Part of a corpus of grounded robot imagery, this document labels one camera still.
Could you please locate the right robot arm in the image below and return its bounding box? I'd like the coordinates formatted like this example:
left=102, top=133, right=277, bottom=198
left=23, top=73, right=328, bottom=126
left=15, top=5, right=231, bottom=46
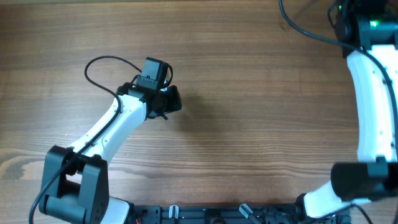
left=301, top=1, right=397, bottom=221

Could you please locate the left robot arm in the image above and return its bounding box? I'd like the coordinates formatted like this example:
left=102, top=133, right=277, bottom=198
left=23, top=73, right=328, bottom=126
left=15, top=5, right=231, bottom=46
left=28, top=57, right=182, bottom=223

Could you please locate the left camera black cable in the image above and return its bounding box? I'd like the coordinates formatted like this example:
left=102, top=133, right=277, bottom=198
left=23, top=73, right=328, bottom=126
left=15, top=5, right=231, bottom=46
left=28, top=55, right=143, bottom=224

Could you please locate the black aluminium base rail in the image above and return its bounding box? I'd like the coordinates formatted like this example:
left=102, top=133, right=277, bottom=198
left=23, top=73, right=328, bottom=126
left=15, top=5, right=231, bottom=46
left=125, top=203, right=352, bottom=224

